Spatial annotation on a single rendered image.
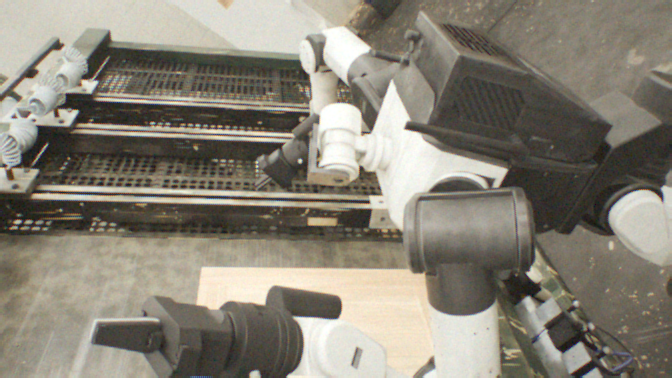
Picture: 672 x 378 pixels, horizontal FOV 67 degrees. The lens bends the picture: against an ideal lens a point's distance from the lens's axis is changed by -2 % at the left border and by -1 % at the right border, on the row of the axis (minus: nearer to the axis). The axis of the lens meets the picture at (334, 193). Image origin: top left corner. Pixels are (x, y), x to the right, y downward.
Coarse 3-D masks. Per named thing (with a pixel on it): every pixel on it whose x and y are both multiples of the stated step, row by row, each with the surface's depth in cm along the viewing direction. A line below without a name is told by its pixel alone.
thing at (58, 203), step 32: (0, 192) 122; (32, 192) 128; (64, 192) 131; (96, 192) 132; (128, 192) 133; (160, 192) 134; (192, 192) 136; (224, 192) 138; (256, 224) 139; (288, 224) 140; (352, 224) 142; (384, 224) 144
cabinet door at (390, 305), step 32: (224, 288) 116; (256, 288) 118; (320, 288) 120; (352, 288) 122; (384, 288) 123; (416, 288) 124; (352, 320) 113; (384, 320) 114; (416, 320) 116; (416, 352) 108
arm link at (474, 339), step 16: (496, 304) 66; (432, 320) 69; (448, 320) 65; (464, 320) 64; (480, 320) 64; (496, 320) 67; (432, 336) 70; (448, 336) 66; (464, 336) 65; (480, 336) 65; (496, 336) 67; (448, 352) 67; (464, 352) 66; (480, 352) 66; (496, 352) 68; (448, 368) 69; (464, 368) 67; (480, 368) 67; (496, 368) 69
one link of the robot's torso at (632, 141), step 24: (648, 72) 82; (624, 96) 85; (648, 96) 80; (624, 120) 81; (648, 120) 79; (600, 144) 81; (624, 144) 79; (648, 144) 79; (600, 168) 81; (624, 168) 81; (648, 168) 83; (576, 216) 86
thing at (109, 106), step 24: (72, 48) 166; (72, 96) 172; (96, 96) 177; (120, 96) 178; (144, 96) 180; (144, 120) 180; (168, 120) 181; (192, 120) 182; (216, 120) 183; (240, 120) 184; (264, 120) 185; (288, 120) 186
